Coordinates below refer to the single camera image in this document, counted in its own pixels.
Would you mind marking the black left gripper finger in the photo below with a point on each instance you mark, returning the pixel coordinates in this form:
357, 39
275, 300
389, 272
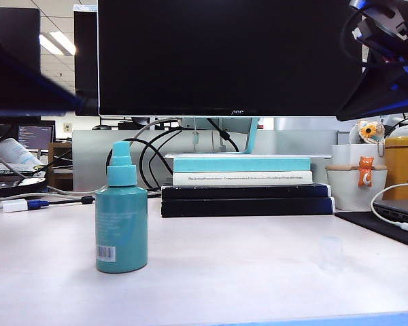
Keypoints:
17, 88

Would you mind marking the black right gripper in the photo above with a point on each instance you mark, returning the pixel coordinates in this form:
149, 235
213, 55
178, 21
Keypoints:
398, 27

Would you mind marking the clear plastic sprayer lid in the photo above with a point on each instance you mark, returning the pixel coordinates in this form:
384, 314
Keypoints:
330, 253

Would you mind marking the teal spray bottle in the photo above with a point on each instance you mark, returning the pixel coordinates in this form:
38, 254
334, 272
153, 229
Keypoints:
122, 220

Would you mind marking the sunflower plush toy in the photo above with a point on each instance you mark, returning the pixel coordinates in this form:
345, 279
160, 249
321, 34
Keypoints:
369, 130

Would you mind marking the white plush toy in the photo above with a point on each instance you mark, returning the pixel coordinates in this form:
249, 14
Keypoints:
406, 127

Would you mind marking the background monitor showing code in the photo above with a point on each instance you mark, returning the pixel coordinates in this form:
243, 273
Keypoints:
35, 137

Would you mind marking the black monitor wide bezel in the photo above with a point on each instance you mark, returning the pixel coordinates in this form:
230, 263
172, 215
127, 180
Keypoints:
17, 30

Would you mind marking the ceiling light panel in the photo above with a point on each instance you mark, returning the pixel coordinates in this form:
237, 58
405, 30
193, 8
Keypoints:
56, 44

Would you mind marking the yellow tin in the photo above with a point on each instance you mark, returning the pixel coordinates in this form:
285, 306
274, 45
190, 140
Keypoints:
404, 163

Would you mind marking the white square container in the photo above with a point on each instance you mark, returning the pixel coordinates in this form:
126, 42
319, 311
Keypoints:
343, 154

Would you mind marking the wooden cabinet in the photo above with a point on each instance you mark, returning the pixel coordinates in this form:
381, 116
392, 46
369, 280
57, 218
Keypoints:
59, 153

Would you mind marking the black monitor tall narrow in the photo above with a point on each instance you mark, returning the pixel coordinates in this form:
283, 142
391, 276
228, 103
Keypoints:
85, 51

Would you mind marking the stack of magazines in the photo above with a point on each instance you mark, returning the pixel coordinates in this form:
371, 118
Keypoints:
7, 168

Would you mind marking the orange cat figurine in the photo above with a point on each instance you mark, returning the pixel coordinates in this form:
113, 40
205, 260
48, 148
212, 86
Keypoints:
365, 173

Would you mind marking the black dish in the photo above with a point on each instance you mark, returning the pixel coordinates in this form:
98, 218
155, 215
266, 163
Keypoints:
20, 188

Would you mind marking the white pot with fox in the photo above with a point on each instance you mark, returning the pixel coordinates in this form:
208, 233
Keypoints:
347, 190

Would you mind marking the grey laptop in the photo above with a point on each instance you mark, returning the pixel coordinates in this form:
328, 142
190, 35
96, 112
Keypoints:
404, 208

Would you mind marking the white adapter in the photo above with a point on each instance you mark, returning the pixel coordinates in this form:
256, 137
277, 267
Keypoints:
15, 206

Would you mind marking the black desk mat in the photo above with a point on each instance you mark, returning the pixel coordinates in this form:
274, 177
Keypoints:
367, 220

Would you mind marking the teal and silver monitor stand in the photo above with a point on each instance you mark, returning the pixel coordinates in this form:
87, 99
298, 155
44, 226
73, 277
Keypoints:
252, 139

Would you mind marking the teal book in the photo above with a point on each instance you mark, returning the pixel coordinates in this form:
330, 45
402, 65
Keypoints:
241, 165

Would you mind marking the white book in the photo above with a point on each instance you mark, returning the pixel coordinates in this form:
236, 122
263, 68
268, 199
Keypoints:
241, 178

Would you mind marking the black AOC monitor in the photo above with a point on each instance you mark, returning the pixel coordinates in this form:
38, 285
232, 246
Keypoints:
224, 51

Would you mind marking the dark navy book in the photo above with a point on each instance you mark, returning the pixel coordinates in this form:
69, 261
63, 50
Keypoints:
245, 192
245, 207

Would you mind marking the small hanging tag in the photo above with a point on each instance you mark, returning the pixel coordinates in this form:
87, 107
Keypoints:
195, 138

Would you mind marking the wall switch plate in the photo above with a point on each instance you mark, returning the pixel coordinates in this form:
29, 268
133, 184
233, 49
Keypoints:
67, 127

